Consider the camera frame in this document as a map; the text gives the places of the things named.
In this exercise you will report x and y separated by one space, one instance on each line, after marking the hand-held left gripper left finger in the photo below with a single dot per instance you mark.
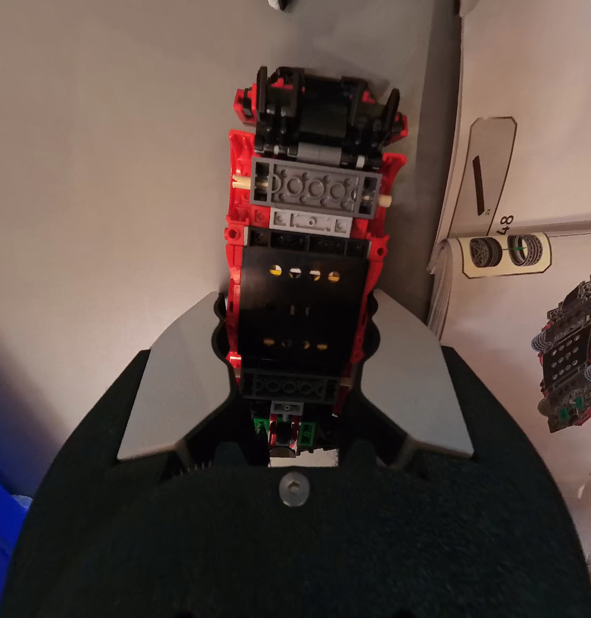
179 386

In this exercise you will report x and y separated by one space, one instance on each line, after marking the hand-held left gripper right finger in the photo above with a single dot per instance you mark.
416 386

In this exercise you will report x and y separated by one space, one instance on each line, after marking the red and black lego car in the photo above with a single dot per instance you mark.
305 270

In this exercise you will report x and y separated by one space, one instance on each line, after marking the lego instruction booklet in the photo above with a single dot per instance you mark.
527 241

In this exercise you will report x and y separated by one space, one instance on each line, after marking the blue plastic bin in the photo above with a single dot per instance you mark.
3 521

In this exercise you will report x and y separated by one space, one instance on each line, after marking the small black white object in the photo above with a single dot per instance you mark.
281 4

